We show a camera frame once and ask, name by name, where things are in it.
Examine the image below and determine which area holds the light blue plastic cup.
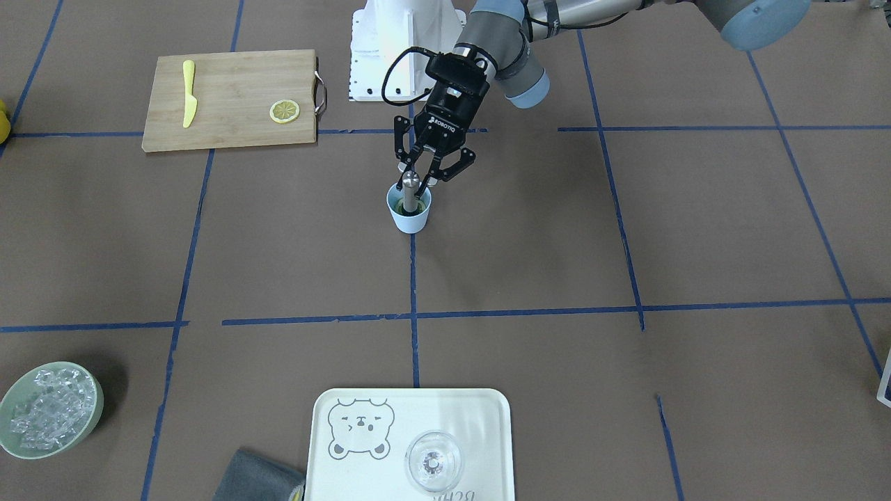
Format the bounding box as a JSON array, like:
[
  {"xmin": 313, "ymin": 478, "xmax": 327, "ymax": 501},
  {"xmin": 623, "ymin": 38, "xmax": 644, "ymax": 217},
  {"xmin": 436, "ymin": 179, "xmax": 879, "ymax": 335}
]
[{"xmin": 387, "ymin": 184, "xmax": 432, "ymax": 234}]

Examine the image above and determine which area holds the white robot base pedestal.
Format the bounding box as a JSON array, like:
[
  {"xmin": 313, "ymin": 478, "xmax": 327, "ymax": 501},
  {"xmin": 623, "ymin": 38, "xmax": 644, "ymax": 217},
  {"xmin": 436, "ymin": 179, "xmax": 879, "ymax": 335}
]
[{"xmin": 348, "ymin": 1, "xmax": 467, "ymax": 102}]

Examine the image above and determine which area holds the yellow plastic knife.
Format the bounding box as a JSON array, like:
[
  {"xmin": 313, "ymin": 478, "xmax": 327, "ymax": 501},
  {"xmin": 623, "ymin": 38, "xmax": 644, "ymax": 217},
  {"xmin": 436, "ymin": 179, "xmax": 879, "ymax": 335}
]
[{"xmin": 182, "ymin": 59, "xmax": 198, "ymax": 128}]

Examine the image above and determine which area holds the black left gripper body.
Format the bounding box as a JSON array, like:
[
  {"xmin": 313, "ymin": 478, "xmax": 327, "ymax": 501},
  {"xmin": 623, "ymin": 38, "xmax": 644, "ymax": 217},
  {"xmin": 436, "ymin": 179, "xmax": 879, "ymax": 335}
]
[{"xmin": 411, "ymin": 53, "xmax": 490, "ymax": 155}]

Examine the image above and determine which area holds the clear wine glass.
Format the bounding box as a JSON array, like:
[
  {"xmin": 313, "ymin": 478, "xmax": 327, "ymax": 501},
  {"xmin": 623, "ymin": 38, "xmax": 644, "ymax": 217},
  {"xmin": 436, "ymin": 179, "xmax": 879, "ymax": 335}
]
[{"xmin": 404, "ymin": 430, "xmax": 465, "ymax": 495}]

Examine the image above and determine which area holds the whole yellow lemon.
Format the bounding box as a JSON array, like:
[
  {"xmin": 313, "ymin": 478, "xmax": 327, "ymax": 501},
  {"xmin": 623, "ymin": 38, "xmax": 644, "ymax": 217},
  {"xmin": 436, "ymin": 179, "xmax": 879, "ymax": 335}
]
[{"xmin": 0, "ymin": 100, "xmax": 12, "ymax": 145}]

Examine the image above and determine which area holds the lemon slice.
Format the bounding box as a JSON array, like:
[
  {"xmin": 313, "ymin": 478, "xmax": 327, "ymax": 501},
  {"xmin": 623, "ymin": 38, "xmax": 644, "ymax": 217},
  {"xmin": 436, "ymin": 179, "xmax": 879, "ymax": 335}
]
[
  {"xmin": 269, "ymin": 99, "xmax": 301, "ymax": 125},
  {"xmin": 393, "ymin": 199, "xmax": 426, "ymax": 218}
]

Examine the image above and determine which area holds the cream bear serving tray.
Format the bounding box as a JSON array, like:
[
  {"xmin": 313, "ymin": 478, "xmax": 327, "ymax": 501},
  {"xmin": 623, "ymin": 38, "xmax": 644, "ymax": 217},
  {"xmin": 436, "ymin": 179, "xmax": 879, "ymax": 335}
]
[{"xmin": 303, "ymin": 389, "xmax": 516, "ymax": 500}]

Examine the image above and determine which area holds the wooden cutting board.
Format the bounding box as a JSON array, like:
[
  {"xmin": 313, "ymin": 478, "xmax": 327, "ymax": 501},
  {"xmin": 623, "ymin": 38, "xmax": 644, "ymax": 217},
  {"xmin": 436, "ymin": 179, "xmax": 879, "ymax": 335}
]
[{"xmin": 142, "ymin": 49, "xmax": 324, "ymax": 153}]

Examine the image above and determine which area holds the green bowl of ice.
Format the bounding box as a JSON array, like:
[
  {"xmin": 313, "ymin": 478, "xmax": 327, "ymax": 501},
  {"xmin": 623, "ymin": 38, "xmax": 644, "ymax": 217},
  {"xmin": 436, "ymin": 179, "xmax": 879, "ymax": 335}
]
[{"xmin": 1, "ymin": 361, "xmax": 104, "ymax": 460}]

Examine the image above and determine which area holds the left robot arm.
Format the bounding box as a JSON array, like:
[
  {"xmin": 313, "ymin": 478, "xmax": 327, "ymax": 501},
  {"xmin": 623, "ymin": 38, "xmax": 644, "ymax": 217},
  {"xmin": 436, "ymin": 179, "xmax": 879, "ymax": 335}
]
[{"xmin": 394, "ymin": 1, "xmax": 653, "ymax": 196}]

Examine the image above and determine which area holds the dark grey folded cloth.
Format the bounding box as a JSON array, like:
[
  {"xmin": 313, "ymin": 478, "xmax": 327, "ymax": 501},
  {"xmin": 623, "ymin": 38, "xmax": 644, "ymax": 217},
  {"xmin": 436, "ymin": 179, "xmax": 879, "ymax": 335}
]
[{"xmin": 212, "ymin": 448, "xmax": 306, "ymax": 500}]

